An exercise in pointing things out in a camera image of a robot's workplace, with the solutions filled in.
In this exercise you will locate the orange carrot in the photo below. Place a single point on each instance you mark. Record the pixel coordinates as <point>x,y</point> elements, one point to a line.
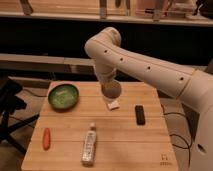
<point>46,139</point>

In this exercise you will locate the long wooden bench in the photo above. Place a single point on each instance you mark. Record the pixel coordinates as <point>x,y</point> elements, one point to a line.
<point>47,67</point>

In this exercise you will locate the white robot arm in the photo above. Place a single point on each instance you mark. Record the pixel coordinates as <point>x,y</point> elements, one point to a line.
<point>191,86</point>

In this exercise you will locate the green ceramic bowl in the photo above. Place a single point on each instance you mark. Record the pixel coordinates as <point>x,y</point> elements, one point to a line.
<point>63,96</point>

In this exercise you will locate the white plastic bottle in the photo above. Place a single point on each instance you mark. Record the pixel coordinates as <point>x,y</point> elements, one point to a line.
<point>88,151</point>

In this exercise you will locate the black tripod stand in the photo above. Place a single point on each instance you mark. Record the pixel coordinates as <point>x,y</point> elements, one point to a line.
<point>9,103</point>

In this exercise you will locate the black rectangular device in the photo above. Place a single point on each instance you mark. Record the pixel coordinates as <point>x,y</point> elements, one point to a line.
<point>140,117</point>

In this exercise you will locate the white rectangular block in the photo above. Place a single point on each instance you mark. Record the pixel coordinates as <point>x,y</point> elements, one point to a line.
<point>112,104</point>

